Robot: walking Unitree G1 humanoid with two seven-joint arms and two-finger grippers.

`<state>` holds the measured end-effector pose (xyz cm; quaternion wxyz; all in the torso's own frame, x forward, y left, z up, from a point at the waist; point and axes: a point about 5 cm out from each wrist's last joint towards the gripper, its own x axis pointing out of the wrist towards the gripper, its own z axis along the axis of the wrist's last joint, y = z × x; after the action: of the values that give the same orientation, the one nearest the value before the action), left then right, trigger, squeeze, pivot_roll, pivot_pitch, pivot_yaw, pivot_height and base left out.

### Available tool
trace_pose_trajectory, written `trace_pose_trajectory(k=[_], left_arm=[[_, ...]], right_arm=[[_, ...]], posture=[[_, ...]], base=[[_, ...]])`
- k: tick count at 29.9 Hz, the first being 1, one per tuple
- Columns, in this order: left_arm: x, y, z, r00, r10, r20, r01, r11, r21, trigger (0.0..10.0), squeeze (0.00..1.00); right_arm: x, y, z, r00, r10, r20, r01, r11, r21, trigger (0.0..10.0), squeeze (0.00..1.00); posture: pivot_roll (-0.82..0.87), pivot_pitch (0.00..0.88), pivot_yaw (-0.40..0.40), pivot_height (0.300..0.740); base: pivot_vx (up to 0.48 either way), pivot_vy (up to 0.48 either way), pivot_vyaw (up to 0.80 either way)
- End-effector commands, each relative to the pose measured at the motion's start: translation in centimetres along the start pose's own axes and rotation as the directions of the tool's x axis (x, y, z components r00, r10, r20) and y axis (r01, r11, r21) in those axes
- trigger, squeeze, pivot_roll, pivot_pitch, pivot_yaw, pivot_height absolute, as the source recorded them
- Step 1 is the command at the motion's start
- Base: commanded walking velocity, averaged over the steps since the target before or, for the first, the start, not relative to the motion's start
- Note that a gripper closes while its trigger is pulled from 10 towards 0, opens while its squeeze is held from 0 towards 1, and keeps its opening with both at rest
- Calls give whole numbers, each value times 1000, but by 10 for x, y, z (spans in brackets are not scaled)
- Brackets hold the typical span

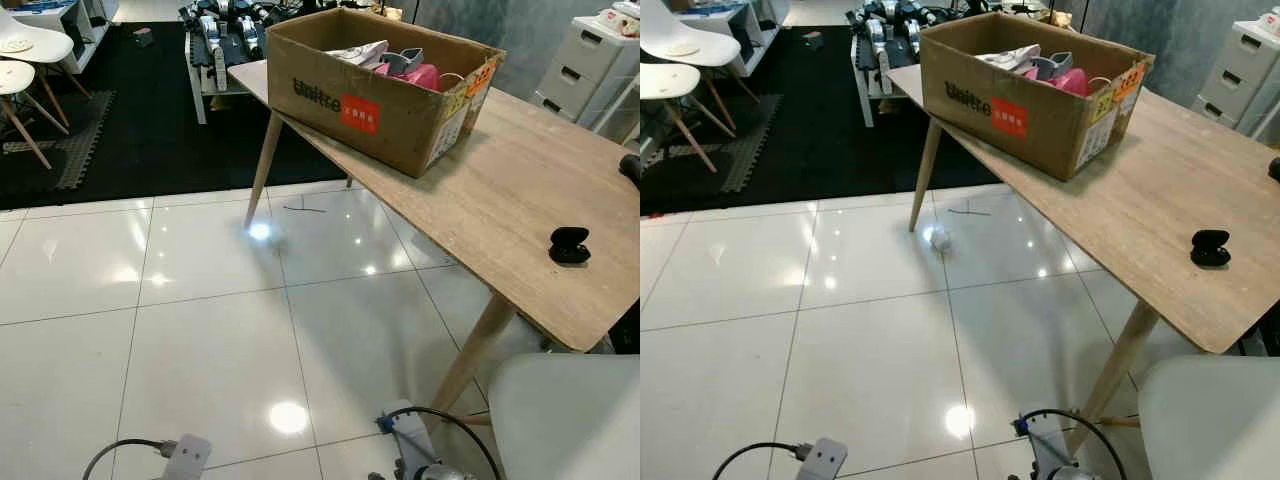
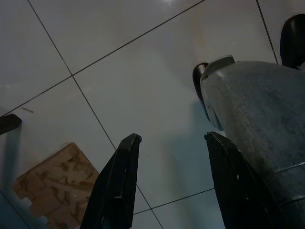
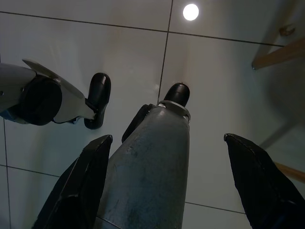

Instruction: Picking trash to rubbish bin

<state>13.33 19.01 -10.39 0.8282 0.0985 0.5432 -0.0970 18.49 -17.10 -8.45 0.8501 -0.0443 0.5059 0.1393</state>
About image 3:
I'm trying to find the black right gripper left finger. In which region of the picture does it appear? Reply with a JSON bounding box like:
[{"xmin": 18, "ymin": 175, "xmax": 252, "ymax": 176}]
[{"xmin": 33, "ymin": 135, "xmax": 113, "ymax": 229}]

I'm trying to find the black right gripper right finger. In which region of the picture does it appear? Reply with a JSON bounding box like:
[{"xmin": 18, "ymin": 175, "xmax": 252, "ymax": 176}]
[{"xmin": 224, "ymin": 133, "xmax": 305, "ymax": 229}]

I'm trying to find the wooden chair leg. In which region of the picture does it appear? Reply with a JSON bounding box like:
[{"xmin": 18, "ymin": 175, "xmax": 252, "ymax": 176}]
[
  {"xmin": 252, "ymin": 38, "xmax": 305, "ymax": 70},
  {"xmin": 273, "ymin": 161, "xmax": 305, "ymax": 185}
]

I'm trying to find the grey robot right leg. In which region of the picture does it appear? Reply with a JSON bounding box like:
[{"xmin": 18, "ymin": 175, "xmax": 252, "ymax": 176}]
[{"xmin": 95, "ymin": 102, "xmax": 193, "ymax": 229}]

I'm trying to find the white robot left leg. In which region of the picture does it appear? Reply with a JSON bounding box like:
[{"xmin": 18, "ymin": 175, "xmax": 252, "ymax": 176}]
[{"xmin": 0, "ymin": 59, "xmax": 99, "ymax": 126}]

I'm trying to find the black robot left foot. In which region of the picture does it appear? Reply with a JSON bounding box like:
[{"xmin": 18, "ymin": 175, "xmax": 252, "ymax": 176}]
[{"xmin": 83, "ymin": 73, "xmax": 112, "ymax": 130}]

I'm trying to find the black robot foot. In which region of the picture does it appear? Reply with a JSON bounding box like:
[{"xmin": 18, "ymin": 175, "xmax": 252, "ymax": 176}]
[
  {"xmin": 83, "ymin": 73, "xmax": 112, "ymax": 130},
  {"xmin": 163, "ymin": 82, "xmax": 191, "ymax": 108}
]

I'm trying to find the black robot right foot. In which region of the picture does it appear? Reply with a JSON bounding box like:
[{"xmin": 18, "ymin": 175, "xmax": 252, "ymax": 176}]
[{"xmin": 163, "ymin": 82, "xmax": 191, "ymax": 108}]

